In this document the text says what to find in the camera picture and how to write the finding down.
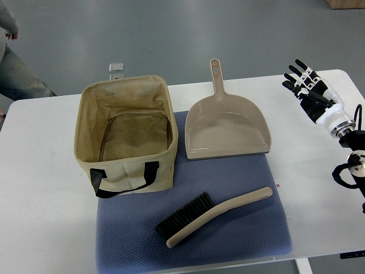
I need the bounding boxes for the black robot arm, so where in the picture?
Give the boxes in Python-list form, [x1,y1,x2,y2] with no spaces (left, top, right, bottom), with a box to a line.
[332,104,364,196]

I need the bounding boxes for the person in grey clothes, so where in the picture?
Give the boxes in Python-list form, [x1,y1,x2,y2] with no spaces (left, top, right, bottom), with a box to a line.
[0,0,58,102]

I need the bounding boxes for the white table leg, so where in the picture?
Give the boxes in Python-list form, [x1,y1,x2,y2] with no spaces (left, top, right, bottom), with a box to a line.
[295,258,313,274]

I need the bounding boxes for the yellow canvas bag black handle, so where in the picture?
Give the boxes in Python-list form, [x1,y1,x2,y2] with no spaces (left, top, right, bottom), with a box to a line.
[74,75,179,199]

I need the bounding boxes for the blue quilted mat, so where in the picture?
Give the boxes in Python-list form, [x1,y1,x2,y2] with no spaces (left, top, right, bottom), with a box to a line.
[96,112,292,273]

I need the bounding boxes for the pink plastic dustpan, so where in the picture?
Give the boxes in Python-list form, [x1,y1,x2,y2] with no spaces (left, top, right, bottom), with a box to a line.
[185,59,271,160]

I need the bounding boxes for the black table control panel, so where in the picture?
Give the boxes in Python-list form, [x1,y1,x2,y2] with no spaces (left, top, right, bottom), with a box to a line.
[340,250,365,260]

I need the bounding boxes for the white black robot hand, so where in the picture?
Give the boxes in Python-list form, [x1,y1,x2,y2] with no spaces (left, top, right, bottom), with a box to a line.
[282,59,355,138]

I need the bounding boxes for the pink hand broom black bristles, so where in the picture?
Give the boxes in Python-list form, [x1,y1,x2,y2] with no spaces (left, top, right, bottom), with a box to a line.
[155,187,273,248]

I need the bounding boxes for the clear plastic clip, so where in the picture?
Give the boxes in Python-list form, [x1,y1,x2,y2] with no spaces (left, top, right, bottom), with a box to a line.
[108,62,124,80]

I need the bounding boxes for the cardboard box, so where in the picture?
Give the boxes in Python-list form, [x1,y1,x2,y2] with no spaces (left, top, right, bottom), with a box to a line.
[326,0,365,10]

